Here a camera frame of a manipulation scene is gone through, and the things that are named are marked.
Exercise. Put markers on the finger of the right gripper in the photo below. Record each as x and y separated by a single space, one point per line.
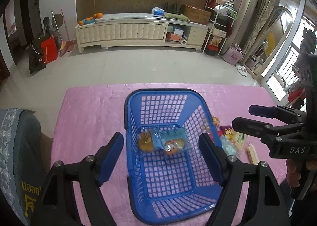
281 113
253 128

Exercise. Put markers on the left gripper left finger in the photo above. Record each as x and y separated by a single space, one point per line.
56 204

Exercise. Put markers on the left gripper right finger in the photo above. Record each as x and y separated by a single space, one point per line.
264 204

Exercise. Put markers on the green scallion cracker packet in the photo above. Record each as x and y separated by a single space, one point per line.
238 141

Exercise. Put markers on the clear cracker sleeve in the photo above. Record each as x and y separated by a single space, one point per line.
252 154

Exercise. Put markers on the orange chips snack bag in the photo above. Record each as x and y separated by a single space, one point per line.
215 121

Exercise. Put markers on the blue plastic basket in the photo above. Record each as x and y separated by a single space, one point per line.
168 178

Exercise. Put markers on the orange cartoon snack packet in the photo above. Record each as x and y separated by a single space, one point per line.
145 142

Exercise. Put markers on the purple yellow snack bag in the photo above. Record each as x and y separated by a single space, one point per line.
226 131

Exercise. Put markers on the light blue wafer packet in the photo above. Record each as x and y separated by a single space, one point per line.
171 141

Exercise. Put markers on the person's right hand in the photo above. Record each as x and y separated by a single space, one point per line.
293 176

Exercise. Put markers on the grey embroidered chair cover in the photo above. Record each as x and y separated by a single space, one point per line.
22 169

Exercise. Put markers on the white slippers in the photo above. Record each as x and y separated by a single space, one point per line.
241 70

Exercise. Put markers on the pink tote bag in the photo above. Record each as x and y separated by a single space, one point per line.
233 55

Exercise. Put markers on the pink quilted table cover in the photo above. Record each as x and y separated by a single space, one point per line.
89 117

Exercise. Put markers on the white metal shelf rack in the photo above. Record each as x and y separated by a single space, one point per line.
220 25

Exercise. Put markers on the cardboard box on cabinet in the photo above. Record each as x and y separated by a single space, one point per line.
197 15

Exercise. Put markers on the beige patterned curtain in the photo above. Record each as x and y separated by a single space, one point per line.
262 16

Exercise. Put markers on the standing air conditioner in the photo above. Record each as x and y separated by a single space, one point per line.
245 10

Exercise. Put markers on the black bag on floor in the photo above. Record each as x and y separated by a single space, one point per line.
36 56

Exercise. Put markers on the red bag on floor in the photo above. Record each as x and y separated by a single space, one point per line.
49 49

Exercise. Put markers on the cream TV cabinet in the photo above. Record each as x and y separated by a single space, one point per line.
140 29

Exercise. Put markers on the blue tissue pack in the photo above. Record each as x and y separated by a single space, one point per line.
158 12

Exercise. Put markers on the oranges on blue plate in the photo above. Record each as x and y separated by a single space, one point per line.
90 20

